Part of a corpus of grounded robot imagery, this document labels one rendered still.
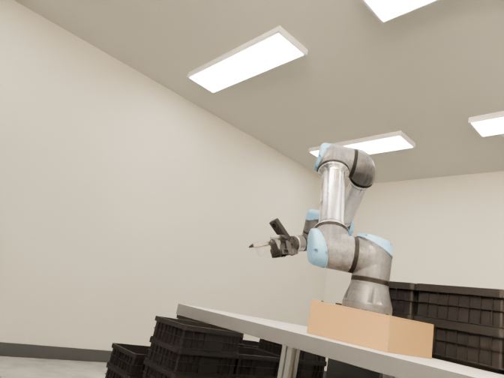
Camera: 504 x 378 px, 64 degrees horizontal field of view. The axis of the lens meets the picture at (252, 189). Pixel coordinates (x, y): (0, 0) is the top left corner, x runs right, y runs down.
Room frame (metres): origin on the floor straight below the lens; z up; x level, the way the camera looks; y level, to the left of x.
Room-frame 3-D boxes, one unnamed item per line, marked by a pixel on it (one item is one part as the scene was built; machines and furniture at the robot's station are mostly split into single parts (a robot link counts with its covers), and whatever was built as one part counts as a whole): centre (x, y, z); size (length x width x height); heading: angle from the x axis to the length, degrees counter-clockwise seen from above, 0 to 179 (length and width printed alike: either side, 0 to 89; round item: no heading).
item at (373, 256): (1.27, -0.41, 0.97); 0.13 x 0.12 x 0.14; 88
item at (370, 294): (1.27, -0.42, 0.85); 0.15 x 0.15 x 0.10
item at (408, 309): (1.63, -0.72, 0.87); 0.40 x 0.30 x 0.11; 120
